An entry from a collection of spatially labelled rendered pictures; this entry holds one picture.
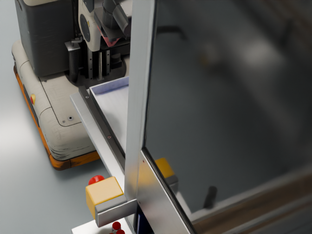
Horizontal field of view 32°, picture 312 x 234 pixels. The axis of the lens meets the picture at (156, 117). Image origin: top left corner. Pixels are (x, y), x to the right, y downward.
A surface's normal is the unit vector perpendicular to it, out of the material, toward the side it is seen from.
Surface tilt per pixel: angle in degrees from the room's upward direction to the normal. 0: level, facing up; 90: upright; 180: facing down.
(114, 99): 0
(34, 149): 0
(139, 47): 90
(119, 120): 0
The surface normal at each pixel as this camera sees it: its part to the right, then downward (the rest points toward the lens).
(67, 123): 0.07, -0.63
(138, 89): -0.89, 0.31
